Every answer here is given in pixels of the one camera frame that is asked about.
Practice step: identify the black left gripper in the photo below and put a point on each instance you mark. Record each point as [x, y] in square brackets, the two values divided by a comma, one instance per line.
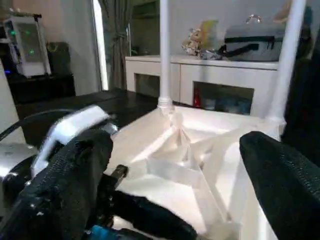
[115, 210]

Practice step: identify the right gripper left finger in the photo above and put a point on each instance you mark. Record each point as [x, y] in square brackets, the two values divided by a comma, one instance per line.
[55, 195]

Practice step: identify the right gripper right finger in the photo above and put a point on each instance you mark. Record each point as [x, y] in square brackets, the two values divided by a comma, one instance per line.
[285, 190]

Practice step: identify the white plastic table top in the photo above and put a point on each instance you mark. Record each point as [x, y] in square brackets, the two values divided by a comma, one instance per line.
[200, 160]

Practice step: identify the white plastic table leg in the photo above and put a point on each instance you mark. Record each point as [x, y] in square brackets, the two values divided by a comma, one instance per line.
[164, 50]
[287, 60]

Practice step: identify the white glass-door cabinet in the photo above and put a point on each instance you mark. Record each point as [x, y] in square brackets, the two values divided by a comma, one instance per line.
[220, 85]

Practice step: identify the white electronic device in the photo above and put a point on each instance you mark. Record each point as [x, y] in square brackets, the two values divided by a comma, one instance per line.
[27, 45]

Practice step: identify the small clutter pile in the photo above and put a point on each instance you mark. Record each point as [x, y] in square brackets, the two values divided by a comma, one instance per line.
[212, 54]

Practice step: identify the grey curtain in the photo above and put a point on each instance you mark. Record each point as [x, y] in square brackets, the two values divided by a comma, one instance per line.
[117, 45]

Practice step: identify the plush toy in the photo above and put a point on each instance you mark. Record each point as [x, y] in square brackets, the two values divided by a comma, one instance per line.
[192, 42]

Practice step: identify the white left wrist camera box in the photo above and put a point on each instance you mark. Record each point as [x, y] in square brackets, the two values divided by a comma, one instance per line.
[70, 132]

